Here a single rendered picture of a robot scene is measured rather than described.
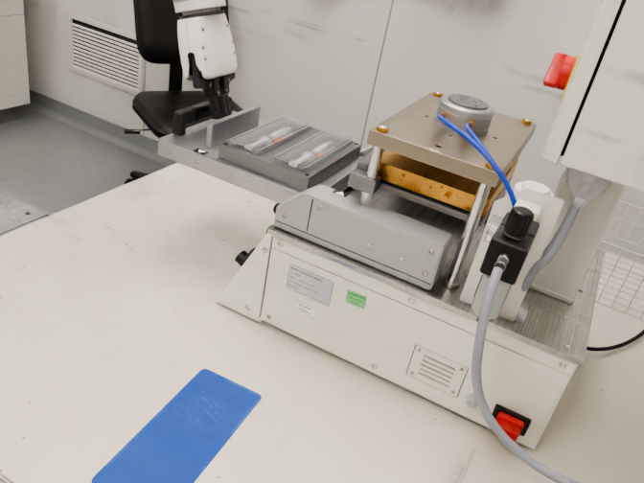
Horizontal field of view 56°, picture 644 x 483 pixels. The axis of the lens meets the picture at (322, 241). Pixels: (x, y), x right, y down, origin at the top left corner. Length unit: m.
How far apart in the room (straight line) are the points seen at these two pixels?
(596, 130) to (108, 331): 0.71
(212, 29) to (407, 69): 1.52
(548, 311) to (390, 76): 1.77
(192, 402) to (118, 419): 0.10
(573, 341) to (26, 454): 0.68
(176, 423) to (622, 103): 0.64
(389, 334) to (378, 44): 1.79
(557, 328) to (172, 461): 0.52
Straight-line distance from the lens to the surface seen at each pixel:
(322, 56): 2.65
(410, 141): 0.81
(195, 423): 0.84
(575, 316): 0.91
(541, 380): 0.86
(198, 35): 1.05
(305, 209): 0.87
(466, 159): 0.80
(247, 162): 0.97
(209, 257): 1.15
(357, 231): 0.84
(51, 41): 3.70
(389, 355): 0.91
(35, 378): 0.91
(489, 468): 0.83
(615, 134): 0.73
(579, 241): 0.89
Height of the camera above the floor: 1.37
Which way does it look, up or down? 30 degrees down
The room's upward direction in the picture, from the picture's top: 12 degrees clockwise
